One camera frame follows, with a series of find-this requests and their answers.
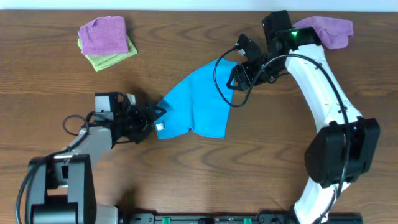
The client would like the blue microfiber cloth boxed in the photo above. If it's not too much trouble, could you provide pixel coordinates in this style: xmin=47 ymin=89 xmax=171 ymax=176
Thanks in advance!
xmin=155 ymin=59 xmax=237 ymax=139

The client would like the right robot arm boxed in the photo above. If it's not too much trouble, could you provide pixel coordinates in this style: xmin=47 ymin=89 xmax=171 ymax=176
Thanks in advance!
xmin=226 ymin=11 xmax=380 ymax=223

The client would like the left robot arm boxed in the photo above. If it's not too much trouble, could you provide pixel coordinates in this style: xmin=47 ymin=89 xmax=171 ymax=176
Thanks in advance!
xmin=15 ymin=92 xmax=166 ymax=224

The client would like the folded green cloth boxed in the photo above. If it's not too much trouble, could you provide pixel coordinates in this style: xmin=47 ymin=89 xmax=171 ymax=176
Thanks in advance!
xmin=78 ymin=32 xmax=137 ymax=72

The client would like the crumpled purple cloth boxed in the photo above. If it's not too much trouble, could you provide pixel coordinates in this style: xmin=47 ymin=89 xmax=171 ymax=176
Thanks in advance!
xmin=293 ymin=16 xmax=354 ymax=50

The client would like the folded purple cloth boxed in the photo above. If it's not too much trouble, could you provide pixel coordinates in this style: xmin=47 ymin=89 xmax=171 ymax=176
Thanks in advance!
xmin=78 ymin=16 xmax=129 ymax=55

